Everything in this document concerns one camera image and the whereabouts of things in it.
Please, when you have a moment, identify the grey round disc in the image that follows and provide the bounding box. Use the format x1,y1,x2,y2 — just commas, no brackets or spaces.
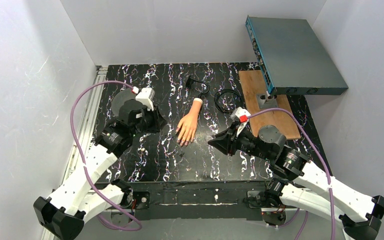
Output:
110,89,136,117

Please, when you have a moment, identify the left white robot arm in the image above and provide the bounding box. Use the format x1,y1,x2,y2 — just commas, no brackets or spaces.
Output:
33,99,167,240

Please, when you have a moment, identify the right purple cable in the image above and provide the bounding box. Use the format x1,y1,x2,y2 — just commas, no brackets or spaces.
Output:
246,107,337,240

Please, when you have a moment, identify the wooden board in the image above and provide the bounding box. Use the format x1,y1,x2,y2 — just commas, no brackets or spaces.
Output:
238,70,301,140

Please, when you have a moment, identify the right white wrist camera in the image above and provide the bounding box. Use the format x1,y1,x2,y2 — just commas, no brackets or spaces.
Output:
230,107,251,137

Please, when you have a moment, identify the coiled black cable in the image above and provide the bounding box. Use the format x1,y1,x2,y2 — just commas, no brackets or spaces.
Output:
214,89,245,114

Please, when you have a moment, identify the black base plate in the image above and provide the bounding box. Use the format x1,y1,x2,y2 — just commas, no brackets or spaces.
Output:
131,180,268,221

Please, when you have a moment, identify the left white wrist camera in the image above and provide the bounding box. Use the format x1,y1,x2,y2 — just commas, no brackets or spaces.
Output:
131,87,155,111

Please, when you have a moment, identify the black cable with plug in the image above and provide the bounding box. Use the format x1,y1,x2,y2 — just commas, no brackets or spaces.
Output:
185,75,211,99

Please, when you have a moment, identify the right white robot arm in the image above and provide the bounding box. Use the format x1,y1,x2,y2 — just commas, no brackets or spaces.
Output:
208,122,384,240

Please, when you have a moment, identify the metal stand mount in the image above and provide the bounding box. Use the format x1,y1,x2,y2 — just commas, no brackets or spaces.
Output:
256,91,278,110

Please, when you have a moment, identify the blue network switch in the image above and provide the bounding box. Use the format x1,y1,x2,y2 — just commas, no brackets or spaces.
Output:
245,16,349,96

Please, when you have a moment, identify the mannequin hand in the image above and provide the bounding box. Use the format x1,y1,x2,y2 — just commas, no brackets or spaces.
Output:
175,98,203,147

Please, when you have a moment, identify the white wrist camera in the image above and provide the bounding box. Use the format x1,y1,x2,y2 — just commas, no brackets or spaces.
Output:
230,107,251,137
131,87,155,111

